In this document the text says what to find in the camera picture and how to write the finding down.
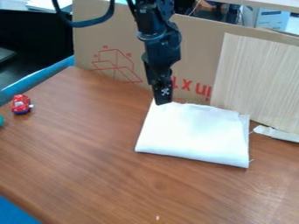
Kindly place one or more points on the white box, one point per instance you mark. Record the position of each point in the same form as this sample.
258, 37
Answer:
272, 18

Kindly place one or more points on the white paper scrap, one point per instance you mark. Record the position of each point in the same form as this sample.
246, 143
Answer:
277, 133

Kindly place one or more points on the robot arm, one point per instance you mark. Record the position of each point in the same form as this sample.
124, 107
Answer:
150, 14

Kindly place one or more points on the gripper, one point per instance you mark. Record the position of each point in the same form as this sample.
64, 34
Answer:
162, 51

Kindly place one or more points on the green toy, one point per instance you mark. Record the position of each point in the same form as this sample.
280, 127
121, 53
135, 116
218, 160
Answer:
1, 120

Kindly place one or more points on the cardboard box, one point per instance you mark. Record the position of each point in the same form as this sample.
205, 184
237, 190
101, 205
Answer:
113, 43

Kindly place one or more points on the light wooden board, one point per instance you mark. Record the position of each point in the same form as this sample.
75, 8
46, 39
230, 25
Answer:
257, 78

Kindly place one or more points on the red toy car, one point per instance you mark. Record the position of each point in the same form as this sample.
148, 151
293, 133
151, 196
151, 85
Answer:
20, 104

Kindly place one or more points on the white cloth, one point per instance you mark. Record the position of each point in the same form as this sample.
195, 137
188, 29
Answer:
194, 132

